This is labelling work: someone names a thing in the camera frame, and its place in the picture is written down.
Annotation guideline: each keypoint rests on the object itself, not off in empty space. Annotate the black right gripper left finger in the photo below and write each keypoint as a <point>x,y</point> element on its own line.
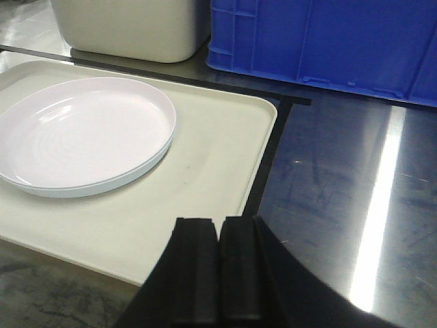
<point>183,288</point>

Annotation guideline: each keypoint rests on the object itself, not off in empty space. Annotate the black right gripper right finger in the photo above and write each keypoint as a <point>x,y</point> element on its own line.
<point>263,285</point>

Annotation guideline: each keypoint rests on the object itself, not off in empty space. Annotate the pink round plate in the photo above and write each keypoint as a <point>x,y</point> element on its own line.
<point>85,137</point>

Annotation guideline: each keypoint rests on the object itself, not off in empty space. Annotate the cream plastic tray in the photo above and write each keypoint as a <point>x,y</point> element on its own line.
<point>208,172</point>

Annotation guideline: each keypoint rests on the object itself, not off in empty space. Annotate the cream plastic basket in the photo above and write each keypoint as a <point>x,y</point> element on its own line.
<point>156,31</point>

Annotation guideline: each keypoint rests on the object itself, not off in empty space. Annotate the large blue crate lower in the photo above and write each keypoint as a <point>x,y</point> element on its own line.
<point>385,49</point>

